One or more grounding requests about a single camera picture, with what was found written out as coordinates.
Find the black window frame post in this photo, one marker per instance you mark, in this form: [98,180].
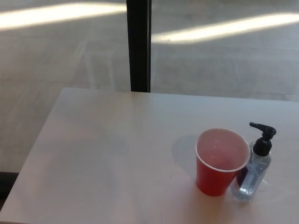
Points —
[139,46]

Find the clear soap bottle black pump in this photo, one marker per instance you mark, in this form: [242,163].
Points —
[253,170]

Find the red plastic cup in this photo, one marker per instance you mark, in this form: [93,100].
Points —
[210,177]

